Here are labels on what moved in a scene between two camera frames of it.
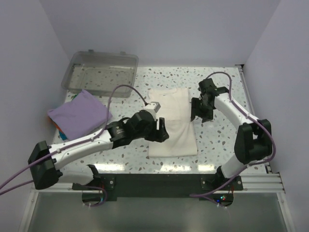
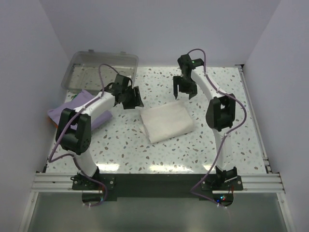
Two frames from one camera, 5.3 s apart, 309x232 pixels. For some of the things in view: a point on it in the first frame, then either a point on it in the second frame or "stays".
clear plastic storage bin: [99, 72] stays
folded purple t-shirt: [79, 116] stays
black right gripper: [201, 110] → [184, 82]
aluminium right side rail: [251, 103] stays
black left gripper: [157, 130] → [132, 97]
